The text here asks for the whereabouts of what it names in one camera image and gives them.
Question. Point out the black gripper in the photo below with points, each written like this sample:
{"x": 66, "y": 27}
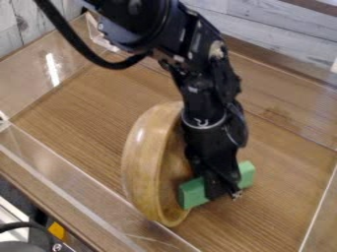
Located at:
{"x": 212, "y": 143}

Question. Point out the green rectangular block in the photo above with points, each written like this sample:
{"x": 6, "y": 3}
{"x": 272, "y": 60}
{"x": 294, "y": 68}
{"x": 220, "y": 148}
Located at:
{"x": 191, "y": 192}

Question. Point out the brown wooden bowl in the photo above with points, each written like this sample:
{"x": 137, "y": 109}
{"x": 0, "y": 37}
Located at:
{"x": 153, "y": 164}

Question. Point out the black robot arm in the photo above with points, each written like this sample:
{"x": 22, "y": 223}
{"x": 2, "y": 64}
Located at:
{"x": 175, "y": 35}

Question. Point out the yellow and black device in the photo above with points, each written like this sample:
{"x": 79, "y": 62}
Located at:
{"x": 41, "y": 238}

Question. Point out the clear acrylic front wall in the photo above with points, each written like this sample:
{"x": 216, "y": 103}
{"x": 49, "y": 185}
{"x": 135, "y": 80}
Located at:
{"x": 91, "y": 210}

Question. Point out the clear acrylic corner bracket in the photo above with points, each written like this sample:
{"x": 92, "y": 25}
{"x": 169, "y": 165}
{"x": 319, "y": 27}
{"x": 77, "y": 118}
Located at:
{"x": 96, "y": 35}

